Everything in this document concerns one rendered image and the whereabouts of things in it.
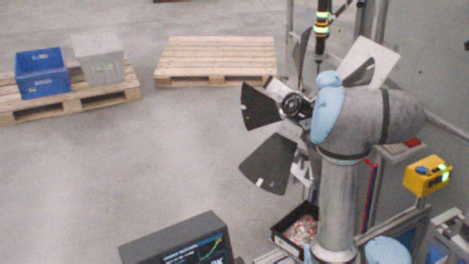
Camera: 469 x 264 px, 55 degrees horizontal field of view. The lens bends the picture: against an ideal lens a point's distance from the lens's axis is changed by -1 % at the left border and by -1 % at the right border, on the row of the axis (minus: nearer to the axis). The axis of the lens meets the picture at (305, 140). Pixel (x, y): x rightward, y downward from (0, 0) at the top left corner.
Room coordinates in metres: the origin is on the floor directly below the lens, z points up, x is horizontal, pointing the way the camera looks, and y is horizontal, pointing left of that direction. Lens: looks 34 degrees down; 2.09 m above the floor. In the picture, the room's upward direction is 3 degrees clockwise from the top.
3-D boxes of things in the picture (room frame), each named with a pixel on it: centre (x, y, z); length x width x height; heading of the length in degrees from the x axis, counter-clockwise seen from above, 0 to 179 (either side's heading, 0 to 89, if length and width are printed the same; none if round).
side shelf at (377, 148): (1.90, -0.41, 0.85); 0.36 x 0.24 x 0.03; 37
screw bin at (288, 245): (1.22, -0.02, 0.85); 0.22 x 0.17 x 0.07; 143
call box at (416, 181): (1.36, -0.49, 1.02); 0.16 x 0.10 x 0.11; 127
